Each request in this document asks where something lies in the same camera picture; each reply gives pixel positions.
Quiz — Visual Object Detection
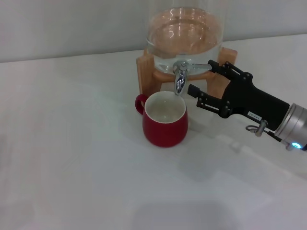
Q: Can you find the chrome faucet with lever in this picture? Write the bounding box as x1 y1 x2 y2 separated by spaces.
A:
172 60 213 96

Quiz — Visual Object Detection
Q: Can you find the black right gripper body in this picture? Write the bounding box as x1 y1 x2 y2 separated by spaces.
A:
222 78 290 132

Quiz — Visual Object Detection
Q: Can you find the light wooden dispenser stand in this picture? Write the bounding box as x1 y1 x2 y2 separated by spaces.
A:
136 46 238 99

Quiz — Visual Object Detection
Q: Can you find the clear glass water dispenser jar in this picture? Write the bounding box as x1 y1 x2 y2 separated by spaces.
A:
145 0 225 77

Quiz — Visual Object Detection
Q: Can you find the red ceramic cup white inside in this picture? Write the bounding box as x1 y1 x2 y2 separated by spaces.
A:
135 91 189 148

